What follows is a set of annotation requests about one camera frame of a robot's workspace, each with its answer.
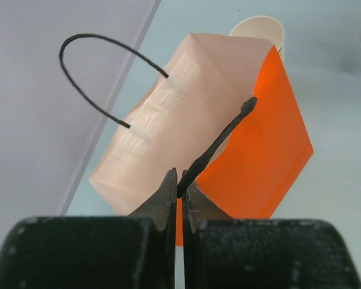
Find stack of brown paper cups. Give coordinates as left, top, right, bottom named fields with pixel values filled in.
left=229, top=16, right=285, bottom=61

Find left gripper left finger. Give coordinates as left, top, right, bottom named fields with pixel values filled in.
left=128, top=169, right=177, bottom=288

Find orange paper bag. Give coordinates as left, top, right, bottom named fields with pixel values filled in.
left=90, top=33, right=313, bottom=219

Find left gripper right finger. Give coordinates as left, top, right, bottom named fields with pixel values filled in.
left=182, top=181, right=231, bottom=288

